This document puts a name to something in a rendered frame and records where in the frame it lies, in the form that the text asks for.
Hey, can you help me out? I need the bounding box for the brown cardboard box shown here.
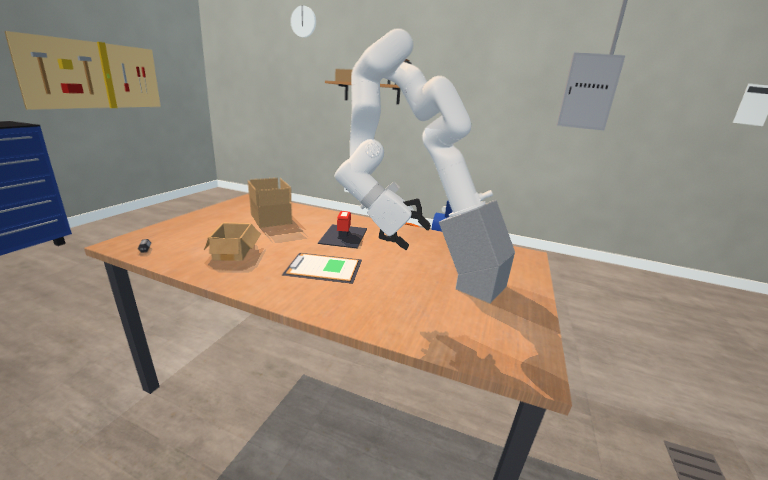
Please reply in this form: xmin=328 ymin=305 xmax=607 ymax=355
xmin=204 ymin=223 xmax=261 ymax=261
xmin=248 ymin=178 xmax=292 ymax=228

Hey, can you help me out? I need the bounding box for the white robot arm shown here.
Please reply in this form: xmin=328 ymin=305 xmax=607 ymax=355
xmin=335 ymin=29 xmax=493 ymax=217

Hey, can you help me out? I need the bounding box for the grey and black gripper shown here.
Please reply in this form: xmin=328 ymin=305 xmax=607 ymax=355
xmin=367 ymin=189 xmax=431 ymax=250

